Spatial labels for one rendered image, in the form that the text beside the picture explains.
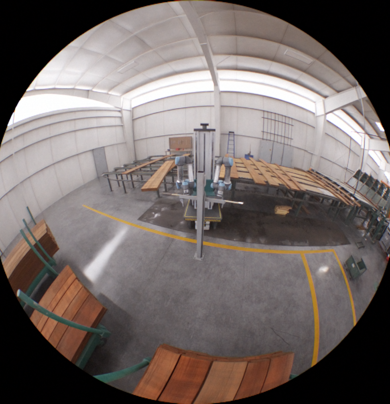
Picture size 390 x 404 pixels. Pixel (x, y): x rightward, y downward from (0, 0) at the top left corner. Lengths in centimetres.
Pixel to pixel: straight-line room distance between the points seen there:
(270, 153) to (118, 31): 1025
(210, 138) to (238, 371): 258
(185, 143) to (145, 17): 832
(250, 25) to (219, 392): 737
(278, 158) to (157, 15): 970
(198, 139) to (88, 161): 830
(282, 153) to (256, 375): 902
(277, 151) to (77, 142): 1283
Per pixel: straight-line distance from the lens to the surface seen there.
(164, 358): 99
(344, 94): 974
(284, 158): 893
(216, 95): 799
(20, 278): 296
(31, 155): 870
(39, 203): 864
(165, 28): 645
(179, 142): 914
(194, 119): 911
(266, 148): 838
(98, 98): 1069
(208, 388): 108
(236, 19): 618
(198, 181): 112
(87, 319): 150
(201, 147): 199
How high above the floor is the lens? 160
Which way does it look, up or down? 30 degrees down
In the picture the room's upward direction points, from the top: 1 degrees counter-clockwise
